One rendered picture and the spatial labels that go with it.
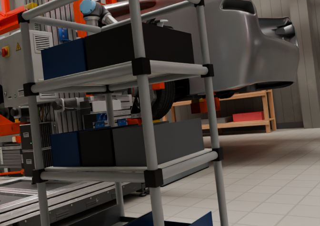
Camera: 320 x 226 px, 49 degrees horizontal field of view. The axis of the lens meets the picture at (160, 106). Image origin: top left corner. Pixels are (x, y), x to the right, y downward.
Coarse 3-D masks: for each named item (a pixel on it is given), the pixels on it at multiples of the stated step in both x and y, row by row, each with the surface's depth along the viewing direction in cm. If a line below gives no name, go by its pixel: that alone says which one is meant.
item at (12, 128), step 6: (0, 120) 474; (6, 120) 481; (0, 126) 472; (6, 126) 478; (12, 126) 486; (18, 126) 493; (0, 132) 471; (6, 132) 477; (12, 132) 485; (18, 132) 492
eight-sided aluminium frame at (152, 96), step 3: (150, 84) 320; (150, 87) 321; (150, 90) 321; (153, 90) 324; (150, 93) 322; (153, 93) 321; (156, 93) 325; (150, 96) 321; (153, 96) 320; (156, 96) 324; (150, 99) 321; (153, 99) 322; (150, 102) 322; (153, 102) 325; (132, 114) 334; (135, 114) 332; (138, 114) 330; (132, 117) 334; (135, 117) 333; (138, 117) 331
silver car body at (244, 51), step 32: (128, 0) 400; (160, 0) 359; (224, 0) 317; (192, 32) 335; (224, 32) 316; (256, 32) 317; (288, 32) 441; (224, 64) 318; (256, 64) 320; (288, 64) 384; (0, 96) 572; (192, 96) 511; (224, 96) 491
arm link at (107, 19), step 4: (104, 8) 260; (104, 12) 259; (108, 12) 260; (100, 16) 259; (104, 16) 258; (108, 16) 259; (100, 20) 261; (104, 20) 260; (108, 20) 258; (112, 20) 258; (116, 20) 260; (108, 24) 259
